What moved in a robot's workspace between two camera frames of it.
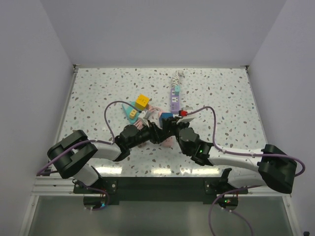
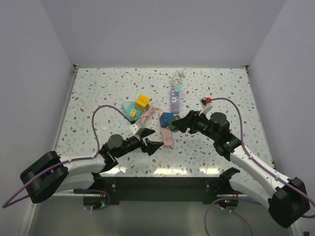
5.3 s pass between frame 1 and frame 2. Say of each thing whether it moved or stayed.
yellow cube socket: stayed
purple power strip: stayed
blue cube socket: stayed
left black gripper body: moved
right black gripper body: moved
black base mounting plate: stayed
